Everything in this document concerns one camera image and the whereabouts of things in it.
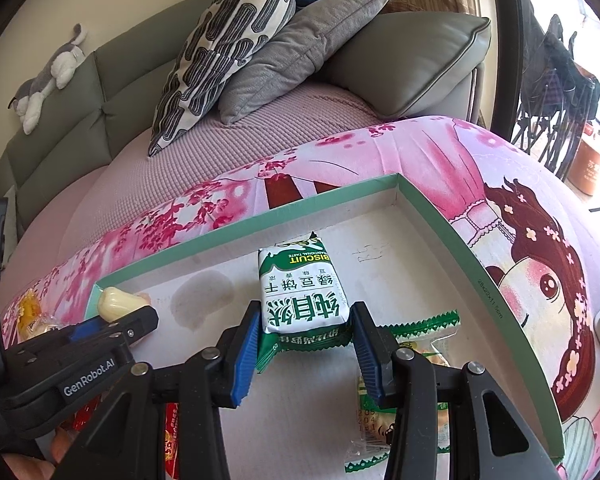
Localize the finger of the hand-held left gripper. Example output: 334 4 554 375
55 306 160 356

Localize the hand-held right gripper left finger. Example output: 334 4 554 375
47 300 263 480

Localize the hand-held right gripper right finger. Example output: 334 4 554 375
347 302 561 480

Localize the pale yellow snack piece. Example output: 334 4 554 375
97 286 151 320

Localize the green biscuit packet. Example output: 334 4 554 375
255 232 353 373

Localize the green-edged cardboard box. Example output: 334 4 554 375
82 172 566 480

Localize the person's left hand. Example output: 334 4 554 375
0 427 76 480

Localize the orange swiss roll packet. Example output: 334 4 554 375
17 312 65 345

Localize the clear green-edged snack packet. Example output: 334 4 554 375
342 310 461 476

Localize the yellow cake packet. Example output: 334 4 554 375
14 287 48 322

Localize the red snack packet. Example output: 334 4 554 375
62 392 182 480

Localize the pink sofa cover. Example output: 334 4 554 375
17 82 381 291

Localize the pink printed blanket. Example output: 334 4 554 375
0 116 600 480

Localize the grey-green sofa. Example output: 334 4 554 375
0 10 493 241

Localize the grey and white plush toy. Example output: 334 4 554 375
7 24 88 135

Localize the black and white patterned pillow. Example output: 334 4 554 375
147 0 297 157

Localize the orange pot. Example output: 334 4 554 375
565 135 600 197

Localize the grey fabric pillow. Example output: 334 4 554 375
217 0 396 126

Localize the black rack with dark clothes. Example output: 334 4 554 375
512 0 600 181

